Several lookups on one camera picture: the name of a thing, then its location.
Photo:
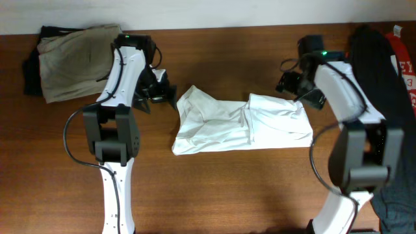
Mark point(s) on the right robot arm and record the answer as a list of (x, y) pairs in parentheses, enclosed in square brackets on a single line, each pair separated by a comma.
[(365, 155)]

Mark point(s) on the black garment in pile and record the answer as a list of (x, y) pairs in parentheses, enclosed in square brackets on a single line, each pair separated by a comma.
[(381, 80)]

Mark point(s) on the red garment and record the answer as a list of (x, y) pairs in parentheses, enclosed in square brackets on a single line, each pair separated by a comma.
[(406, 66)]

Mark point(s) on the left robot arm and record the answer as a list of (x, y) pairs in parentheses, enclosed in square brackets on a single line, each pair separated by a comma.
[(112, 133)]

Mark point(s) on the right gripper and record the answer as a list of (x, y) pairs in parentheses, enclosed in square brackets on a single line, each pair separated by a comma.
[(285, 84)]

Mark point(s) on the white robot print t-shirt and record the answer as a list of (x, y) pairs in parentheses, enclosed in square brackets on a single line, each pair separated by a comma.
[(262, 122)]

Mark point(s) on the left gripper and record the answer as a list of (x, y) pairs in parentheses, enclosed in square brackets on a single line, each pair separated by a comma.
[(159, 93)]

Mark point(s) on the folded khaki trousers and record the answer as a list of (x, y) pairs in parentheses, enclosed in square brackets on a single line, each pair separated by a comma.
[(76, 64)]

